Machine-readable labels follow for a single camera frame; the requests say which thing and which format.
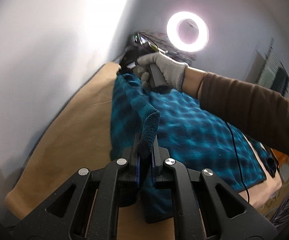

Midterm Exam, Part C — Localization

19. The teal plaid fleece jacket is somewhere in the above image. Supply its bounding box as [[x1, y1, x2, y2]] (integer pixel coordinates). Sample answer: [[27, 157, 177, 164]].
[[109, 73, 278, 224]]

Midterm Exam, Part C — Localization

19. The right hand grey glove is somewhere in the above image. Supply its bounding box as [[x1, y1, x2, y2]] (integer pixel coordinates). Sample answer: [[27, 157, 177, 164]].
[[133, 52, 189, 92]]

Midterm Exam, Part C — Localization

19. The white ring light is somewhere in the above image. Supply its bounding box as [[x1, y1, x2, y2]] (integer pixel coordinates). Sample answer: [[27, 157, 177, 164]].
[[166, 11, 209, 53]]

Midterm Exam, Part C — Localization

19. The black clothes rack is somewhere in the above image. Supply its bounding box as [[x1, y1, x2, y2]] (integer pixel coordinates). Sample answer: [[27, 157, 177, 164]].
[[257, 38, 289, 96]]

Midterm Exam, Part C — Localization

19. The folded floral quilt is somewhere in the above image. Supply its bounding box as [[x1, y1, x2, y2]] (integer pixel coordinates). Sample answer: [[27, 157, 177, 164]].
[[137, 30, 197, 64]]

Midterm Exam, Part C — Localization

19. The black cable on bed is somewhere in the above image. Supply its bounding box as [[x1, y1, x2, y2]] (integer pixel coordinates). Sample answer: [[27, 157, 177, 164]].
[[225, 121, 250, 204]]

